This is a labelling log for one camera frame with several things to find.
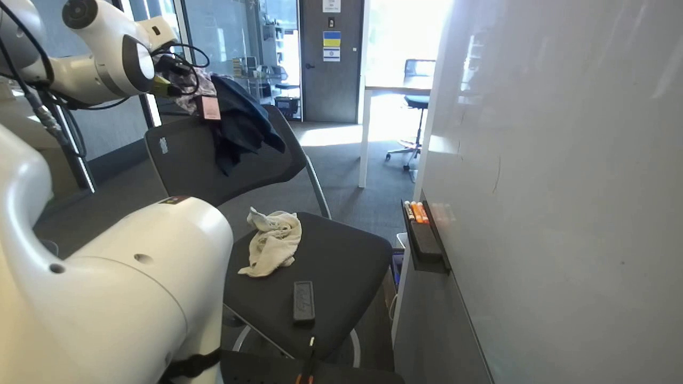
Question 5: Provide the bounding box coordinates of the cream knitted cloth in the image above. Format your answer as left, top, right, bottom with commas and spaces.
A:
240, 207, 304, 280

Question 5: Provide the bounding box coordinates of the white table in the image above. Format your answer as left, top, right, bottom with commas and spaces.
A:
357, 83, 425, 188

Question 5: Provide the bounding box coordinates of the black remote control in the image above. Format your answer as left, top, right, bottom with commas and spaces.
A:
293, 280, 317, 324

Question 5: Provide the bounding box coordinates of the blue office chair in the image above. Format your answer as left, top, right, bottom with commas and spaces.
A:
386, 57, 436, 170

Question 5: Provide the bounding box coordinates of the white whiteboard panel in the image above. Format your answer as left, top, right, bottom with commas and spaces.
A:
396, 0, 683, 384

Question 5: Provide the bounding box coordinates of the patterned clothing with pink tag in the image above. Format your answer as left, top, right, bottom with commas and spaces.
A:
177, 69, 286, 175

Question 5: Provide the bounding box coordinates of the orange marker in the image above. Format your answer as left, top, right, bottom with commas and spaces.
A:
410, 203, 430, 223

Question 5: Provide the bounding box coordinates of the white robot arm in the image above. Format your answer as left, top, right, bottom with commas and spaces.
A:
0, 0, 234, 384

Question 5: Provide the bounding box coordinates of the dark grey door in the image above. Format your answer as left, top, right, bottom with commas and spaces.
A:
301, 0, 365, 124

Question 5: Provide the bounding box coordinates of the black gripper body yellow band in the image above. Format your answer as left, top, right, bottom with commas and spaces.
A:
150, 52, 186, 95

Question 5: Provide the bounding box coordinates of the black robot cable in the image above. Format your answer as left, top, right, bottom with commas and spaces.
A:
0, 5, 214, 109

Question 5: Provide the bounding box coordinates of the black mesh chair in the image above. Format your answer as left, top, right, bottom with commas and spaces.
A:
146, 107, 391, 367

